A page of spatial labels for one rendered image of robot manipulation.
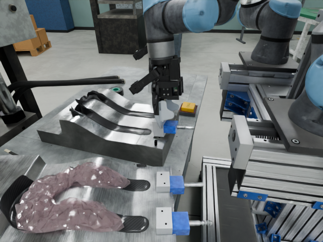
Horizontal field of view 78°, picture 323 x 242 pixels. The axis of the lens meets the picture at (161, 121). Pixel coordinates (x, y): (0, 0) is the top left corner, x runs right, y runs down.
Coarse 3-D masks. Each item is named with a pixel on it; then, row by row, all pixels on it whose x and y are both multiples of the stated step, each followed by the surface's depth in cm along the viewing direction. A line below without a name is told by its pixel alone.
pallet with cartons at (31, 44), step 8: (32, 16) 440; (40, 32) 454; (32, 40) 423; (40, 40) 454; (48, 40) 487; (16, 48) 426; (24, 48) 426; (32, 48) 427; (40, 48) 459; (48, 48) 483; (32, 56) 434
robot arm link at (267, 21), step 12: (276, 0) 75; (288, 0) 75; (264, 12) 80; (276, 12) 75; (288, 12) 74; (264, 24) 81; (276, 24) 77; (288, 24) 76; (276, 36) 79; (288, 36) 79
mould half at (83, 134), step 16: (112, 96) 85; (64, 112) 85; (96, 112) 74; (112, 112) 78; (176, 112) 80; (48, 128) 76; (64, 128) 70; (80, 128) 68; (96, 128) 69; (144, 128) 72; (64, 144) 75; (80, 144) 73; (96, 144) 70; (112, 144) 68; (128, 144) 65; (144, 144) 64; (160, 144) 64; (128, 160) 70; (144, 160) 68; (160, 160) 65
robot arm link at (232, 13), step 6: (222, 0) 48; (228, 0) 48; (234, 0) 48; (222, 6) 49; (228, 6) 49; (234, 6) 50; (222, 12) 49; (228, 12) 51; (234, 12) 54; (222, 18) 51; (228, 18) 54; (216, 24) 52; (222, 24) 56
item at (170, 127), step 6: (168, 120) 67; (156, 126) 64; (162, 126) 63; (168, 126) 63; (174, 126) 62; (180, 126) 64; (186, 126) 63; (192, 126) 63; (156, 132) 65; (162, 132) 64; (168, 132) 64; (174, 132) 63
